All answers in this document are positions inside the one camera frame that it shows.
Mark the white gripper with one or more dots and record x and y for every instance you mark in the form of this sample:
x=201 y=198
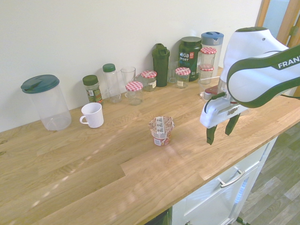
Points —
x=214 y=112

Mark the red cereal cup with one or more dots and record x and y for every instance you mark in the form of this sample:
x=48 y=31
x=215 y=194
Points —
x=161 y=131

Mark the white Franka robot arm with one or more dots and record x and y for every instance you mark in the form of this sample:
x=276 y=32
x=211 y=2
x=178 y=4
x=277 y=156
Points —
x=248 y=77

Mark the clear rectangular plastic container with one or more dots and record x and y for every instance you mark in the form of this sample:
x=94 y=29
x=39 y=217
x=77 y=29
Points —
x=206 y=82

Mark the empty jar checkered lid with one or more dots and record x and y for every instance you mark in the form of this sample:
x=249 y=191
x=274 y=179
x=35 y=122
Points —
x=206 y=73
x=134 y=92
x=207 y=56

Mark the labelled jar checkered lid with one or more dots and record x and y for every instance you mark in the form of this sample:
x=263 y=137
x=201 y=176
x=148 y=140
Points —
x=182 y=77
x=148 y=80

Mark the small clear glass tumbler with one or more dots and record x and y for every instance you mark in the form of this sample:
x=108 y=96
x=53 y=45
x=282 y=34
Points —
x=173 y=72

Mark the dark green protein tub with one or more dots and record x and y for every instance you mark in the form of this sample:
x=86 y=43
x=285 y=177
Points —
x=189 y=58

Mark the clear pitcher blue lid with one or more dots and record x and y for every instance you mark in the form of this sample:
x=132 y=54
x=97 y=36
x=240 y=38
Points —
x=215 y=47

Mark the dark green shaker bottle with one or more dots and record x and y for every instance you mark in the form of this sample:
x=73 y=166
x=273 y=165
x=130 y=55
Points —
x=160 y=66

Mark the silver cabinet knob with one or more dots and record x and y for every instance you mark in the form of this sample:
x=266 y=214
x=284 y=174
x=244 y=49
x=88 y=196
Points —
x=188 y=222

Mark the tall clear drinking glass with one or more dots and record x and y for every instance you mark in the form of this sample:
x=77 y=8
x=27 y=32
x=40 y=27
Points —
x=128 y=75

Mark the clear bottle green cap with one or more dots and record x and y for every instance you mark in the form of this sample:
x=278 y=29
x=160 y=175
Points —
x=112 y=84

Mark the white mug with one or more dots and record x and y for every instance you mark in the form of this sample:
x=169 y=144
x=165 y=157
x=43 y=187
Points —
x=92 y=115

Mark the spice jar dark green lid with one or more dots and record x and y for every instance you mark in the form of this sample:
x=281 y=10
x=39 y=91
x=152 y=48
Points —
x=93 y=90

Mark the clear canister teal lid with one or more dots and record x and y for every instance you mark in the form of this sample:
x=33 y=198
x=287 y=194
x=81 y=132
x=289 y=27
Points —
x=47 y=103

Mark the red grey wrist camera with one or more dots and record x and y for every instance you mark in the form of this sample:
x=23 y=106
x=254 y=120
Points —
x=211 y=92

